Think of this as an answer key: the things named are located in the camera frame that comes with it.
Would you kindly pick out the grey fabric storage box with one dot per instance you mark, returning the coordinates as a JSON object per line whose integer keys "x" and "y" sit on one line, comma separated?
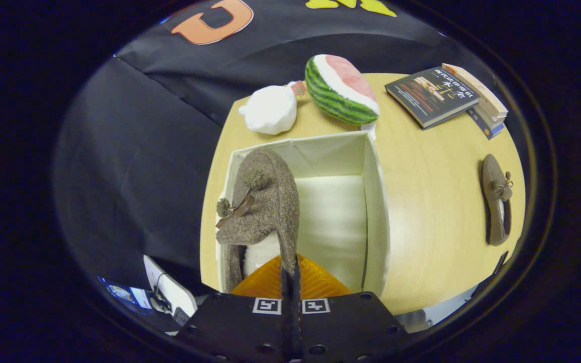
{"x": 333, "y": 222}

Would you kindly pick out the white flat device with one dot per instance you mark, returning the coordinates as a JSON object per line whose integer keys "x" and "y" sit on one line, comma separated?
{"x": 177, "y": 292}

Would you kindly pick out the black cover book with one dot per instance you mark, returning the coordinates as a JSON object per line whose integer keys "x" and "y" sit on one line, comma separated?
{"x": 431, "y": 96}

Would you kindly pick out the colourful printed card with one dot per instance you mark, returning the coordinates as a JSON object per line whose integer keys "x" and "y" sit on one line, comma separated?
{"x": 131, "y": 296}

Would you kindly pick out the white plush toy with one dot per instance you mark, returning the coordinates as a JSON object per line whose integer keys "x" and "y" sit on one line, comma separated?
{"x": 270, "y": 111}

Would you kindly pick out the blue cover book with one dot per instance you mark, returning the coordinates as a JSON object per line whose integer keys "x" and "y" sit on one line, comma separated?
{"x": 487, "y": 130}

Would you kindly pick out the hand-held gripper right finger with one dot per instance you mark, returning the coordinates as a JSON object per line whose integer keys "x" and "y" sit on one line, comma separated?
{"x": 346, "y": 327}

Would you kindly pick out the black table bracket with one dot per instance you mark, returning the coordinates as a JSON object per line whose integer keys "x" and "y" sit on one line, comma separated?
{"x": 500, "y": 263}

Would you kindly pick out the watermelon slice plush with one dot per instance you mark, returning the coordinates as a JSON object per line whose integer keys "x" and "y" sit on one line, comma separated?
{"x": 338, "y": 96}

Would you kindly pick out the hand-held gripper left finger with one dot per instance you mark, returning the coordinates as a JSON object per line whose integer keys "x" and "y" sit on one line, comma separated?
{"x": 240, "y": 327}

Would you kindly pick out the brown fuzzy shoe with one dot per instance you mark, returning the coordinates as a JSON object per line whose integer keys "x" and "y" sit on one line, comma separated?
{"x": 495, "y": 201}
{"x": 265, "y": 201}

